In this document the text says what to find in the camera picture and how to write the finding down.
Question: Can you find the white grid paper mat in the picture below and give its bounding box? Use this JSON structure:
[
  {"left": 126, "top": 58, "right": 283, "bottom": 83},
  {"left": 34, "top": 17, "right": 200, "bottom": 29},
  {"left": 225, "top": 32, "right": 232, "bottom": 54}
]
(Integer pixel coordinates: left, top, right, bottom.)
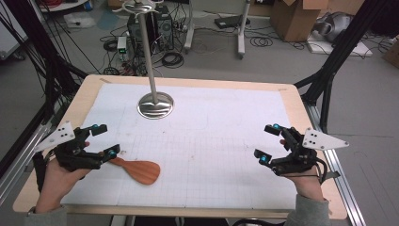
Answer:
[{"left": 60, "top": 83, "right": 299, "bottom": 211}]

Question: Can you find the white cabinet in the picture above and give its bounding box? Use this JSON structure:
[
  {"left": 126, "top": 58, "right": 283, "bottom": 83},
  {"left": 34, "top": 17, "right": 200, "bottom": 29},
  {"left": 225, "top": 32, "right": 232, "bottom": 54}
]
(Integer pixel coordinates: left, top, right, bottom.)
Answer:
[{"left": 0, "top": 0, "right": 30, "bottom": 61}]

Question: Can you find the small cardboard box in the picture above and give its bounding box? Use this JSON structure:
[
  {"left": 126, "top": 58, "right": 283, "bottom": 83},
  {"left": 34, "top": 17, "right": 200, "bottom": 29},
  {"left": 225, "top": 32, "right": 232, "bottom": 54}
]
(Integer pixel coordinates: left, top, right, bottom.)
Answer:
[{"left": 382, "top": 38, "right": 399, "bottom": 70}]

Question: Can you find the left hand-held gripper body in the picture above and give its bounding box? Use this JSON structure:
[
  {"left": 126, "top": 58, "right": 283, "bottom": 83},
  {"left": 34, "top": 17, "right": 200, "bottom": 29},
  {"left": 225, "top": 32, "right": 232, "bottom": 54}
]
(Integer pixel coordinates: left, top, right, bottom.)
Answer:
[{"left": 33, "top": 121, "right": 104, "bottom": 173}]

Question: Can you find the grey strap end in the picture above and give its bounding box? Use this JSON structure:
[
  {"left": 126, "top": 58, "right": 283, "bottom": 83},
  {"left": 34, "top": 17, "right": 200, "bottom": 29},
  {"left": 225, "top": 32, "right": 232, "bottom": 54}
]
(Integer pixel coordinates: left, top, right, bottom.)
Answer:
[{"left": 323, "top": 170, "right": 342, "bottom": 182}]

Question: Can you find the white stand leg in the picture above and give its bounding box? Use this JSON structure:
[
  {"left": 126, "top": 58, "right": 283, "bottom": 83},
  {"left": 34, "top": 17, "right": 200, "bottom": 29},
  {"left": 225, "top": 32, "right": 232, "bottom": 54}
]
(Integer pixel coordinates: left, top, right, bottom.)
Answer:
[
  {"left": 183, "top": 0, "right": 196, "bottom": 55},
  {"left": 236, "top": 0, "right": 252, "bottom": 60}
]

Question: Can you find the coiled black cable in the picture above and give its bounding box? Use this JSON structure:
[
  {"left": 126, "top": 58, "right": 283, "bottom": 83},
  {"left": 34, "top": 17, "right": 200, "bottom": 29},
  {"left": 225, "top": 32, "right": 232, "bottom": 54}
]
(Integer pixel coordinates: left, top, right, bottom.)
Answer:
[
  {"left": 161, "top": 51, "right": 185, "bottom": 70},
  {"left": 249, "top": 36, "right": 274, "bottom": 48},
  {"left": 103, "top": 39, "right": 119, "bottom": 53}
]

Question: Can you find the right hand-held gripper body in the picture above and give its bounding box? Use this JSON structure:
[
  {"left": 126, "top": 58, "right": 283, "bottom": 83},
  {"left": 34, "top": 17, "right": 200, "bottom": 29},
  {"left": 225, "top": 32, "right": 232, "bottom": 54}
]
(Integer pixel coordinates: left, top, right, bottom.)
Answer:
[{"left": 270, "top": 126, "right": 350, "bottom": 177}]

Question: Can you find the silver grey bag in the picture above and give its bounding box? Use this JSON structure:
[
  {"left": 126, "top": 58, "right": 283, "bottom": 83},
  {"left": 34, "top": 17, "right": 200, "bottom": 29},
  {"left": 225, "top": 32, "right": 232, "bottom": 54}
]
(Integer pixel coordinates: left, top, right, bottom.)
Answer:
[{"left": 314, "top": 11, "right": 354, "bottom": 43}]

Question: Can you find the wooden spatula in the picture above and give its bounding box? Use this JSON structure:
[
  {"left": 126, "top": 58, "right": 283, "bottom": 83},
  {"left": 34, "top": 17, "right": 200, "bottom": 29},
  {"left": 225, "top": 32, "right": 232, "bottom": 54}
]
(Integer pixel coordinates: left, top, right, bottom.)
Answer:
[{"left": 106, "top": 156, "right": 162, "bottom": 186}]

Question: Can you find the black computer tower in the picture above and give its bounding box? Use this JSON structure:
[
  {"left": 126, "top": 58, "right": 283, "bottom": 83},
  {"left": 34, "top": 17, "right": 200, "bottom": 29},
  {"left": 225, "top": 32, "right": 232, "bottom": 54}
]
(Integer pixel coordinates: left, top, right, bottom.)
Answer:
[{"left": 126, "top": 4, "right": 175, "bottom": 54}]

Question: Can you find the metal stand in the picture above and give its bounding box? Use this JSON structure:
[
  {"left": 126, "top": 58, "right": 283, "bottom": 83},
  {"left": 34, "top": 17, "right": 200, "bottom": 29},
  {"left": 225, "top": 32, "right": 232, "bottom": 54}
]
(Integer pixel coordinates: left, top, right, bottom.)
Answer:
[{"left": 112, "top": 0, "right": 175, "bottom": 121}]

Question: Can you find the black metal frame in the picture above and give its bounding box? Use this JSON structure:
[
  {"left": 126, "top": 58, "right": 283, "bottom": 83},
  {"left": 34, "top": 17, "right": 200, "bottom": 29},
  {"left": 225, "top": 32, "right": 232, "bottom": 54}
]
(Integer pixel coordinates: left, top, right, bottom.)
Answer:
[
  {"left": 0, "top": 0, "right": 89, "bottom": 178},
  {"left": 294, "top": 0, "right": 391, "bottom": 135}
]

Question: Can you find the person's right hand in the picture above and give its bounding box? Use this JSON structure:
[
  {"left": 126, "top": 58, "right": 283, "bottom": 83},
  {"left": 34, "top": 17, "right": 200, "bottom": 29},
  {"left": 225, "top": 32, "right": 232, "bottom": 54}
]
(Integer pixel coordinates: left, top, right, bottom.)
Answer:
[{"left": 279, "top": 139, "right": 326, "bottom": 202}]

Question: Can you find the large cardboard box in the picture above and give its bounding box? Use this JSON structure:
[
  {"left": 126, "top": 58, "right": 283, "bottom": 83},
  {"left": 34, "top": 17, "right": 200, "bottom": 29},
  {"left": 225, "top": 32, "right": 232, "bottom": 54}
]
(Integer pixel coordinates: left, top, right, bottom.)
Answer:
[{"left": 269, "top": 0, "right": 331, "bottom": 43}]

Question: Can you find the white foam board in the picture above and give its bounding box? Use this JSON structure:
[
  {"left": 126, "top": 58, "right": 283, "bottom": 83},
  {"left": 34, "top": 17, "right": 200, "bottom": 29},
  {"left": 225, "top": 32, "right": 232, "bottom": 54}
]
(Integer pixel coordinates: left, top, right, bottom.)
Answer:
[{"left": 306, "top": 38, "right": 374, "bottom": 58}]

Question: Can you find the aluminium rail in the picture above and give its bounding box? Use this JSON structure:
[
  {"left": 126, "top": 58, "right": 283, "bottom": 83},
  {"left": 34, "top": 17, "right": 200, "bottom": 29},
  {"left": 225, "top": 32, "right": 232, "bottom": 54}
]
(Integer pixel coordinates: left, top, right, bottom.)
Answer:
[
  {"left": 0, "top": 121, "right": 53, "bottom": 205},
  {"left": 302, "top": 102, "right": 367, "bottom": 226}
]

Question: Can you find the flat black device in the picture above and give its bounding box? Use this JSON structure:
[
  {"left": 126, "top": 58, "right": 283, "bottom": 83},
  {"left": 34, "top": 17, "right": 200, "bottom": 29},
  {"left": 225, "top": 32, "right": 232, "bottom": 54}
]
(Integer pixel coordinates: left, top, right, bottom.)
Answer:
[{"left": 214, "top": 14, "right": 251, "bottom": 30}]

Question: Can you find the small power supply box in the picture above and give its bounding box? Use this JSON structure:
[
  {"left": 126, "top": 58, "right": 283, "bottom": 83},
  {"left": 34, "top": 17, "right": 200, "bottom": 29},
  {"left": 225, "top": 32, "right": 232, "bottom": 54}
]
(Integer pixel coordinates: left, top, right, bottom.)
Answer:
[{"left": 116, "top": 36, "right": 129, "bottom": 62}]

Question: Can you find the person's left hand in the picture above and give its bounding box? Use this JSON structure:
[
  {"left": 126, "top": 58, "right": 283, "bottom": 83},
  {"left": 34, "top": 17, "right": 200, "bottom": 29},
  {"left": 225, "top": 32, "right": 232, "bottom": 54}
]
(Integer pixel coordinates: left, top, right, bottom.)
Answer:
[{"left": 35, "top": 140, "right": 92, "bottom": 215}]

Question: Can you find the clear plastic bag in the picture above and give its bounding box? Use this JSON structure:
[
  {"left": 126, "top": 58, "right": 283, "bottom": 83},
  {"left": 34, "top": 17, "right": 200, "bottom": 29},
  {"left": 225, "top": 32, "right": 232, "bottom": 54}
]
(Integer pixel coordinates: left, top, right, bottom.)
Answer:
[{"left": 63, "top": 11, "right": 97, "bottom": 29}]

